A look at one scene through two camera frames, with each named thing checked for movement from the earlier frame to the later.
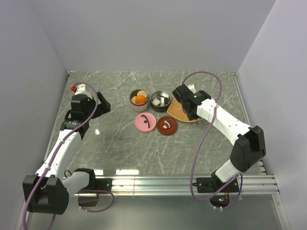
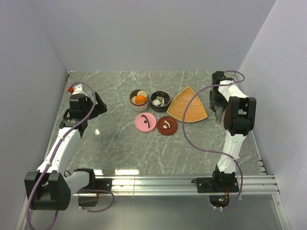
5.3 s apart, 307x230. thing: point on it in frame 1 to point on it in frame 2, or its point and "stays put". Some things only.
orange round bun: [140, 99] stays put
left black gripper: [103, 107] stays put
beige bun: [133, 99] stays put
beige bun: [142, 92] stays put
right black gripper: [193, 116] to [212, 103]
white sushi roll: [163, 101] to [160, 98]
